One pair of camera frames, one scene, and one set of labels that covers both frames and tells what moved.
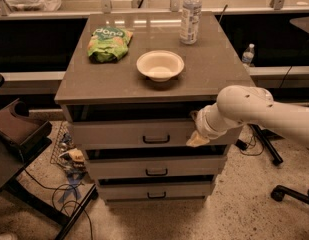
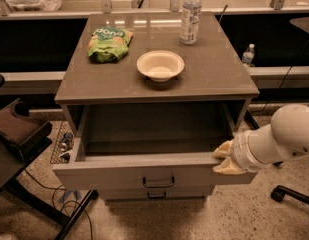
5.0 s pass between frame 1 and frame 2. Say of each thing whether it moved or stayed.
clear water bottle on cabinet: stayed
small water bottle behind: stayed
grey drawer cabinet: stayed
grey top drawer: moved
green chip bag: stayed
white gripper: moved
